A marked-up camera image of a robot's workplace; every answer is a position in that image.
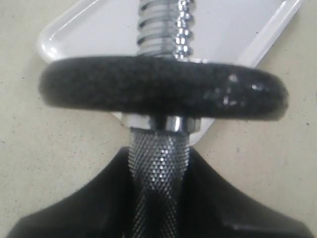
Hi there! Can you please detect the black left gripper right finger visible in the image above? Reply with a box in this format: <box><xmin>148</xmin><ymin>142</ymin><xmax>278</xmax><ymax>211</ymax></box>
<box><xmin>178</xmin><ymin>148</ymin><xmax>313</xmax><ymax>238</ymax></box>

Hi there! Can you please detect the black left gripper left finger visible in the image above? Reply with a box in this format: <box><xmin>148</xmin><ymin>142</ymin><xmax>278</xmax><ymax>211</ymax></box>
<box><xmin>7</xmin><ymin>147</ymin><xmax>141</xmax><ymax>238</ymax></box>

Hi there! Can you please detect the chrome dumbbell bar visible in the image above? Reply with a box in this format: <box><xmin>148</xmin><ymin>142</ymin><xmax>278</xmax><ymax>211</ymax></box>
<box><xmin>123</xmin><ymin>0</ymin><xmax>200</xmax><ymax>238</ymax></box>

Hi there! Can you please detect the black weight plate near end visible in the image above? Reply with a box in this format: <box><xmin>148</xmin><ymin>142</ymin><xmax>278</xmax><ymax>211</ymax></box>
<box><xmin>39</xmin><ymin>56</ymin><xmax>289</xmax><ymax>120</ymax></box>

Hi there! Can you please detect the white rectangular plastic tray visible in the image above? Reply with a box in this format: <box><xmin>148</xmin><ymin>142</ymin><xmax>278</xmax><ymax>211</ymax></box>
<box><xmin>37</xmin><ymin>0</ymin><xmax>309</xmax><ymax>147</ymax></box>

